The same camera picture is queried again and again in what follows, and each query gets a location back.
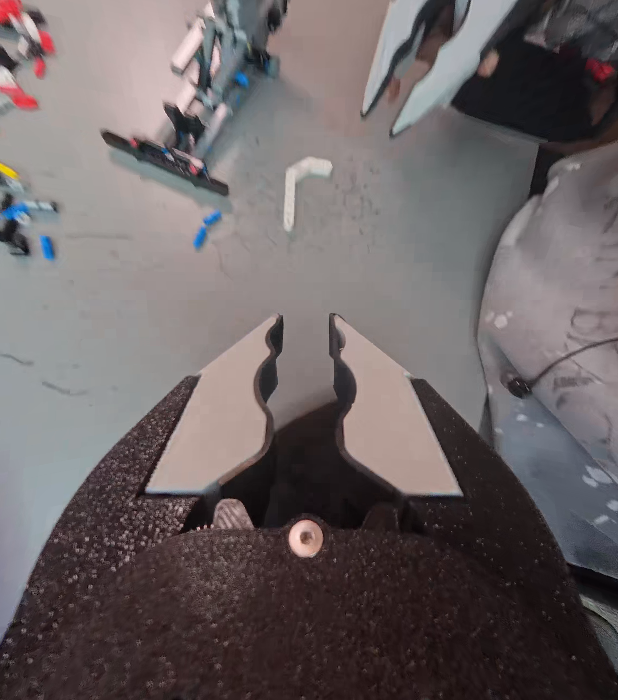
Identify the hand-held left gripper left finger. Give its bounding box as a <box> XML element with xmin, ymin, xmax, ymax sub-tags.
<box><xmin>145</xmin><ymin>313</ymin><xmax>285</xmax><ymax>498</ymax></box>

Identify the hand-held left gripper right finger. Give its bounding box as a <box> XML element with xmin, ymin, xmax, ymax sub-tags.
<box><xmin>329</xmin><ymin>313</ymin><xmax>464</xmax><ymax>499</ymax></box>

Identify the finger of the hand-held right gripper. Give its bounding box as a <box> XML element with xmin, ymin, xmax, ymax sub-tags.
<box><xmin>389</xmin><ymin>0</ymin><xmax>519</xmax><ymax>139</ymax></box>
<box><xmin>361</xmin><ymin>0</ymin><xmax>455</xmax><ymax>118</ymax></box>

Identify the toy brick truck model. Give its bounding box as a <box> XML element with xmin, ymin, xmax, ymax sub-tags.
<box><xmin>100</xmin><ymin>0</ymin><xmax>288</xmax><ymax>198</ymax></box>

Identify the white bent brick beam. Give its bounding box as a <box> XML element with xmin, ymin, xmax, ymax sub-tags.
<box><xmin>282</xmin><ymin>156</ymin><xmax>334</xmax><ymax>233</ymax></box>

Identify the person's right forearm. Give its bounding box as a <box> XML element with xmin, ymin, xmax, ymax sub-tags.
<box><xmin>522</xmin><ymin>0</ymin><xmax>618</xmax><ymax>77</ymax></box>

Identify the grey desk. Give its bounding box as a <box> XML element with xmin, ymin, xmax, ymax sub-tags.
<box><xmin>0</xmin><ymin>0</ymin><xmax>539</xmax><ymax>684</ymax></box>

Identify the black wrist rest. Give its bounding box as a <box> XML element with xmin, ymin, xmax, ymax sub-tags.
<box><xmin>451</xmin><ymin>33</ymin><xmax>618</xmax><ymax>144</ymax></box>

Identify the person's grey printed sweatshirt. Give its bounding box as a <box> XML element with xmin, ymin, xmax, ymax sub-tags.
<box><xmin>476</xmin><ymin>128</ymin><xmax>618</xmax><ymax>597</ymax></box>

